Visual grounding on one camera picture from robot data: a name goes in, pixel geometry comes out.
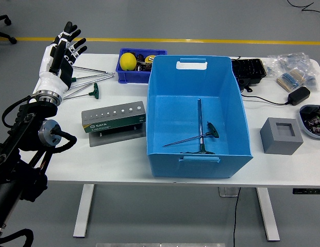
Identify grey foam cube box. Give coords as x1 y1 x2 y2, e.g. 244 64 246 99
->
259 117 304 155

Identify resistor tape bundle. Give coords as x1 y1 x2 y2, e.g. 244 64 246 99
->
276 69 307 92

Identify black adapter cord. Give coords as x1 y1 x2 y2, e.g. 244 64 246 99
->
242 95 291 105

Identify thin black floor cable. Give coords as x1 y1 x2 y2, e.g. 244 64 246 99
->
287 0 320 16

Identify white table leg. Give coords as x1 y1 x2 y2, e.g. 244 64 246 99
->
73 184 95 238
255 187 281 242

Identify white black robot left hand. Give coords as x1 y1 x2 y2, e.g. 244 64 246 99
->
35 21 88 94

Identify large green T-handle hex key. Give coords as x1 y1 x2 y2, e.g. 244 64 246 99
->
180 98 217 155

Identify green grey hex key stand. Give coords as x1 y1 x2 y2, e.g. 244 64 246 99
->
81 100 147 148

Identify small blue parts bin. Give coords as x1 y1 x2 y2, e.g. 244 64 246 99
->
115 48 168 84

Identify yellow ball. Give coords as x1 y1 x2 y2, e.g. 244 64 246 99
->
119 52 138 72

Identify black table control panel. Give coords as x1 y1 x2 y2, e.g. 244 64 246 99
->
292 188 320 195

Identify black component tray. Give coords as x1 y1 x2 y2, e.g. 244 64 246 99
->
231 58 267 93

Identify thin green T-handle hex key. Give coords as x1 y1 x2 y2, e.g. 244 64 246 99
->
162 121 220 148

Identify grey-blue oval tray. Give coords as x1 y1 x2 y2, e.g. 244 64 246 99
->
298 104 320 140

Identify grey bracket under table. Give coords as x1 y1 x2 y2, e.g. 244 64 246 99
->
218 187 240 198

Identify black power adapter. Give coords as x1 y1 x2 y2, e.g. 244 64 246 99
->
287 86 311 106

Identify large blue plastic box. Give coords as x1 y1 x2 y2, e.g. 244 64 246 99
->
146 55 254 179

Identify clear plastic parts bags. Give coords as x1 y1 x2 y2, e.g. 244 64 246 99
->
266 52 319 92

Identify black floor power cable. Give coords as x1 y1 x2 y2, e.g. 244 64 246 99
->
232 187 242 247

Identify black metal parts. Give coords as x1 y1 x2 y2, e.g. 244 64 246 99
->
135 63 153 72

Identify black office chair base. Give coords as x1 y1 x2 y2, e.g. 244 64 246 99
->
0 14 18 45

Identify electronic components pile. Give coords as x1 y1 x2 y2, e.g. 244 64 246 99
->
302 105 320 136

